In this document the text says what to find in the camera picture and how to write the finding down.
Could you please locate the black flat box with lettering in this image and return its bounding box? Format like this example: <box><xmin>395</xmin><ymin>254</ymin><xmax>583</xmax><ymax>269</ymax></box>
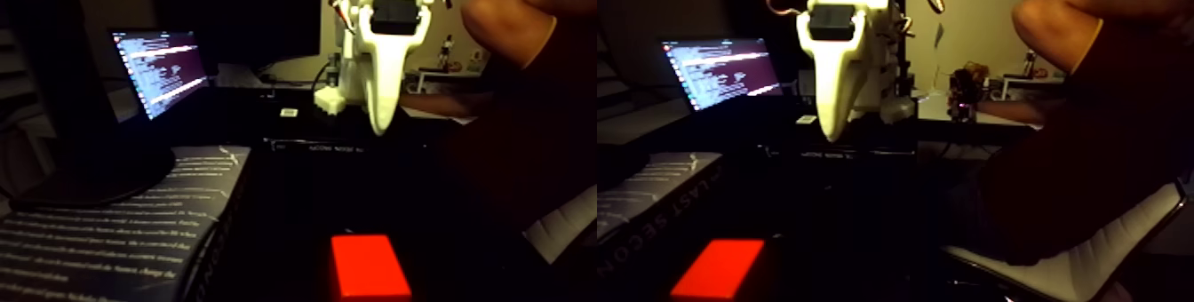
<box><xmin>264</xmin><ymin>138</ymin><xmax>374</xmax><ymax>154</ymax></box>

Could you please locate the grey box with printed text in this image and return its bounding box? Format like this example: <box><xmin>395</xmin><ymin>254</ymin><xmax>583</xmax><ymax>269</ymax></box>
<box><xmin>0</xmin><ymin>145</ymin><xmax>253</xmax><ymax>302</ymax></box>

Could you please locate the red cube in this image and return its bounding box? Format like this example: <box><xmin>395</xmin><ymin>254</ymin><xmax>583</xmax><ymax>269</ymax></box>
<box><xmin>330</xmin><ymin>234</ymin><xmax>414</xmax><ymax>301</ymax></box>

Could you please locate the black wide monitor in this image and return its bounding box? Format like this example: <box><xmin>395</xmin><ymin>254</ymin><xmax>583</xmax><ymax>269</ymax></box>
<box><xmin>154</xmin><ymin>0</ymin><xmax>323</xmax><ymax>74</ymax></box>

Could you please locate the person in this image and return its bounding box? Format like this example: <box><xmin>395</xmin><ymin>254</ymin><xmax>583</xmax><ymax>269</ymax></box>
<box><xmin>401</xmin><ymin>0</ymin><xmax>598</xmax><ymax>240</ymax></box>

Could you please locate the dark monitor with round stand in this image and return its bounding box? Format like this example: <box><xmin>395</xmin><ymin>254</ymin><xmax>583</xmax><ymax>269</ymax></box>
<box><xmin>0</xmin><ymin>0</ymin><xmax>177</xmax><ymax>207</ymax></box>

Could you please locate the open laptop lit screen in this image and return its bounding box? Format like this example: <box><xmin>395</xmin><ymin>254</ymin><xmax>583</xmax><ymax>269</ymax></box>
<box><xmin>109</xmin><ymin>28</ymin><xmax>212</xmax><ymax>123</ymax></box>

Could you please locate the white office chair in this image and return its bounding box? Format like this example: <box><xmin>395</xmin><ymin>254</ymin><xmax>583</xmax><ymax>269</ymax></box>
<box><xmin>520</xmin><ymin>184</ymin><xmax>598</xmax><ymax>264</ymax></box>

